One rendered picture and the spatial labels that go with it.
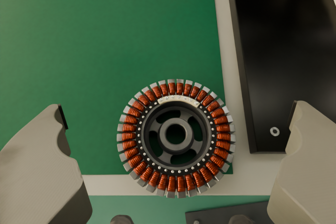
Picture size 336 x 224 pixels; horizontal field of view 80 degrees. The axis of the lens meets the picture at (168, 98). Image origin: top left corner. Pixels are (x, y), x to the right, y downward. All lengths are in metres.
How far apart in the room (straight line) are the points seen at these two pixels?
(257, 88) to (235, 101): 0.03
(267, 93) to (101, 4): 0.25
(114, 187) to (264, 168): 0.16
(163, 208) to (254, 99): 0.81
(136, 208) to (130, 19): 0.83
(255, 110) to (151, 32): 0.16
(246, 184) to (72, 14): 0.31
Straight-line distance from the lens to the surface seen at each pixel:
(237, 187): 0.24
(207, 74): 0.25
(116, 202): 1.01
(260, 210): 1.04
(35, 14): 0.36
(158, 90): 0.20
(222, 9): 0.32
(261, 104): 0.23
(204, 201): 0.99
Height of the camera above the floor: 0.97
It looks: 70 degrees down
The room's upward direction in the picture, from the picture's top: 4 degrees counter-clockwise
